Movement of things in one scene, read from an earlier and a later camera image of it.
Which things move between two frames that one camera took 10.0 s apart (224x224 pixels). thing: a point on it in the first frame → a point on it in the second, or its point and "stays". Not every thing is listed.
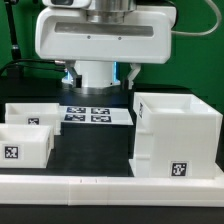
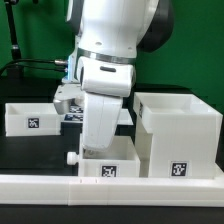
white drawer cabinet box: x=176 y=136 stays
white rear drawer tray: x=47 y=114 stays
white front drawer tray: x=26 y=146 → x=120 y=160
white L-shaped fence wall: x=111 y=191 stays
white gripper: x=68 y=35 → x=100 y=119
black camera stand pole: x=14 y=70 stays
